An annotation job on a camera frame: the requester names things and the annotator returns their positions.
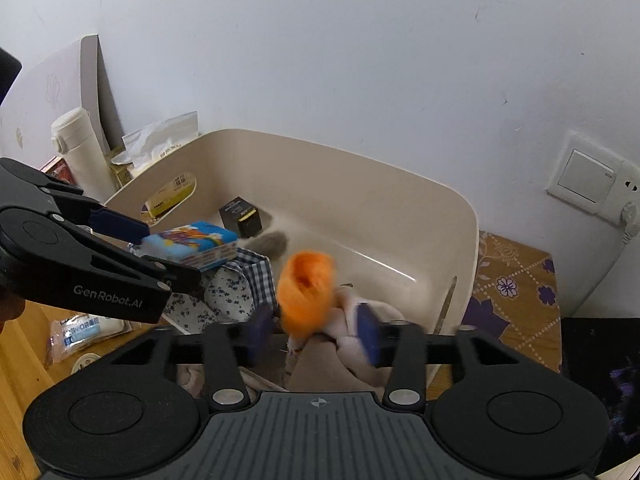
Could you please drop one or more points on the red carton box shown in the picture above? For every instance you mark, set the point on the red carton box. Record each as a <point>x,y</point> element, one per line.
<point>60,170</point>

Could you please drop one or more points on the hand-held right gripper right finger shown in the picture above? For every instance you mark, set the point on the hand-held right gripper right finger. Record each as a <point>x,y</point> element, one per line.
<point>369,335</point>

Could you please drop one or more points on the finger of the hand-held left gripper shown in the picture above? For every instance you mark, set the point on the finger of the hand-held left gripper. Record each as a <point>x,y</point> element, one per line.
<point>120,225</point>
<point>175,276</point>

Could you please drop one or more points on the blue checkered cloth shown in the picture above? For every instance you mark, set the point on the blue checkered cloth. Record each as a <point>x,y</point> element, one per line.
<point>235,295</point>

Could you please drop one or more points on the beige plastic bin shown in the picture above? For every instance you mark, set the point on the beige plastic bin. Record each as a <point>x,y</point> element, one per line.
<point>360,200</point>

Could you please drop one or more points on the white thermos bottle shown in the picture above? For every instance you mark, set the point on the white thermos bottle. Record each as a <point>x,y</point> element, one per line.
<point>82,160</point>

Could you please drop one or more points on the clear tissue pack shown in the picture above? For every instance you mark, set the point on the clear tissue pack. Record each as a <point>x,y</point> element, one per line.
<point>155,140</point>

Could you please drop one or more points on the white wall switch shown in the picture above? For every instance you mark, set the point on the white wall switch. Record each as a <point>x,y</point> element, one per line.
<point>585,175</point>

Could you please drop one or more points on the wooden desk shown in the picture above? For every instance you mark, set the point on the wooden desk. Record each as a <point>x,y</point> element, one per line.
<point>20,390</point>

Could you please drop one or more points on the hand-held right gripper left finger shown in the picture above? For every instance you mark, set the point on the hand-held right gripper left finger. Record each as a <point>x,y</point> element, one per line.
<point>260,335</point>

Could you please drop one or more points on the yellow green box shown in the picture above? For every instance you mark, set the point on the yellow green box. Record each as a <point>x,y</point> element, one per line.
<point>170,195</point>

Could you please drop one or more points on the orange bottle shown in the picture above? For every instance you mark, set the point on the orange bottle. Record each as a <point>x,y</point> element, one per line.
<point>305,295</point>

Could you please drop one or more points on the small round tin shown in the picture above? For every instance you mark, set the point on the small round tin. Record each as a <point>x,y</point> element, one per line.
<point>86,362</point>

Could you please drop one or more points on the grey plush toy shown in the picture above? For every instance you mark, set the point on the grey plush toy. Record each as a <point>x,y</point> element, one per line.
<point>270,242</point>

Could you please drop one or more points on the pale purple board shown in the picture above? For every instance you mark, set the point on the pale purple board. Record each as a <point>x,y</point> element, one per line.
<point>55,85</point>

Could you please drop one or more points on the white wall socket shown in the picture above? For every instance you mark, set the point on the white wall socket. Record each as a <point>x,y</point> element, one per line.
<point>625,195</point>

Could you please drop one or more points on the black tablet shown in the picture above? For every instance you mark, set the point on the black tablet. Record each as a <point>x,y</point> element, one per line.
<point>600,385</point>

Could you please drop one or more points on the small black box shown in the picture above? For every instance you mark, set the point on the small black box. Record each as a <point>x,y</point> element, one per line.
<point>242,215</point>

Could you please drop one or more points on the small blue carton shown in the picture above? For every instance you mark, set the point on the small blue carton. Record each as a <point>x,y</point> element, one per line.
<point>200,240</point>

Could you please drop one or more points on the white plug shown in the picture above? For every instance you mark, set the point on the white plug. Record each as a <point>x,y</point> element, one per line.
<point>630,220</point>

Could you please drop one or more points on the white blue wipes packet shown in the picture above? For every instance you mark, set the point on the white blue wipes packet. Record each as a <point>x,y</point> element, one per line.
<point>85,332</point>

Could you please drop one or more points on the purple flower table mat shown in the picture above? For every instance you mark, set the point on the purple flower table mat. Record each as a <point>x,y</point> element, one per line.
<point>515,300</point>

